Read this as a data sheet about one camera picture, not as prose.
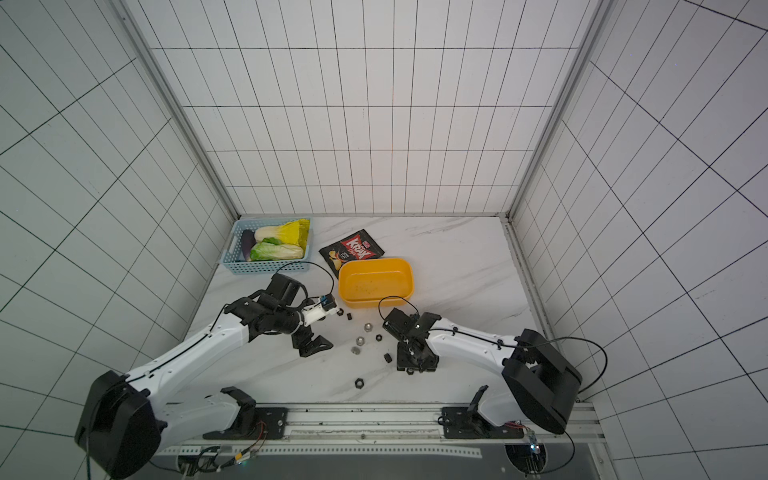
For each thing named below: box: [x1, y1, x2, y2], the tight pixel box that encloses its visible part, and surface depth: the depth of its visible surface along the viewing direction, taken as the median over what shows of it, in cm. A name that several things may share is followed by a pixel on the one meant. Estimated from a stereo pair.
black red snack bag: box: [318, 228, 385, 280], surface depth 110 cm
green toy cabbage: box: [250, 237, 304, 261], surface depth 101 cm
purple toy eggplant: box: [242, 229, 256, 262], surface depth 109 cm
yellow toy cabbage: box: [254, 219, 311, 252], surface depth 106 cm
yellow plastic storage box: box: [338, 258, 414, 309], surface depth 101 cm
